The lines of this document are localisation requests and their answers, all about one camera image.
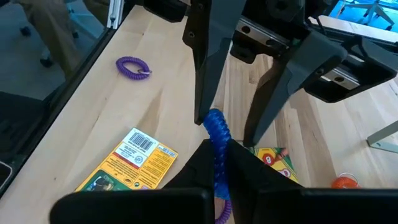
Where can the pale green metal shelf riser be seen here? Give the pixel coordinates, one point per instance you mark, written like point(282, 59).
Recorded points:
point(385, 132)

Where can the office chair base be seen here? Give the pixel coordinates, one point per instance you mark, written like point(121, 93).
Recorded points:
point(46, 61)

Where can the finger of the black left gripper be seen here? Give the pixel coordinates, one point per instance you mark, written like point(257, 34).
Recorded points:
point(211, 46)
point(298, 71)

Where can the yellow green crayon box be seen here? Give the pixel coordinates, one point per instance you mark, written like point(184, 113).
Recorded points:
point(280, 168)

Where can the crayon box showing barcode side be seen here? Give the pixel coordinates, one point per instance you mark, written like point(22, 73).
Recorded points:
point(140, 161)

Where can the person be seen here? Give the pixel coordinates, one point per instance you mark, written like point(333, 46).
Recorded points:
point(53, 31)

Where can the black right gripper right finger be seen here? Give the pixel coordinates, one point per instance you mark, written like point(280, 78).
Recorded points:
point(295, 208)

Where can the silver metal bracket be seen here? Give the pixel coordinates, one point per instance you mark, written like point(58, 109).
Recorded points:
point(115, 12)

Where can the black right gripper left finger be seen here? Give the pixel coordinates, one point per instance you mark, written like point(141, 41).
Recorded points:
point(140, 208)

